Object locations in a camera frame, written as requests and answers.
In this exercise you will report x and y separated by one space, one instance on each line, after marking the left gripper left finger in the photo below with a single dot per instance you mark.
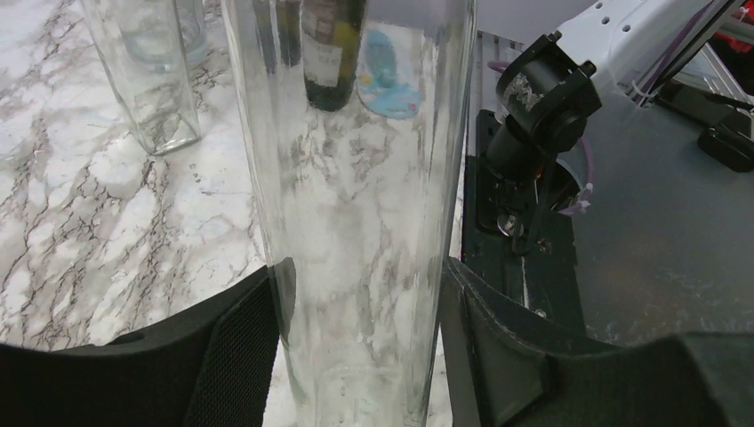
208 365

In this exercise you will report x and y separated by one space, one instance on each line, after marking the green wine bottle front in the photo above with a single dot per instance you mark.
331 32

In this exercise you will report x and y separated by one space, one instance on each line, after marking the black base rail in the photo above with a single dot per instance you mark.
520 240

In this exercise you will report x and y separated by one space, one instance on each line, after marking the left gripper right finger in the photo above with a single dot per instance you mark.
507 366

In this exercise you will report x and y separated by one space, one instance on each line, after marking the blue white packaged item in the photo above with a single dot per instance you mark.
388 71

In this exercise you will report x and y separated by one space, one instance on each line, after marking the clear square glass bottle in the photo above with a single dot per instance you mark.
146 49

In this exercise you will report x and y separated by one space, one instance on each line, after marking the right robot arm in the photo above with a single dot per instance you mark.
552 88

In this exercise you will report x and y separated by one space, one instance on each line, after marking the tall clear glass bottle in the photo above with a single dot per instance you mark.
361 204

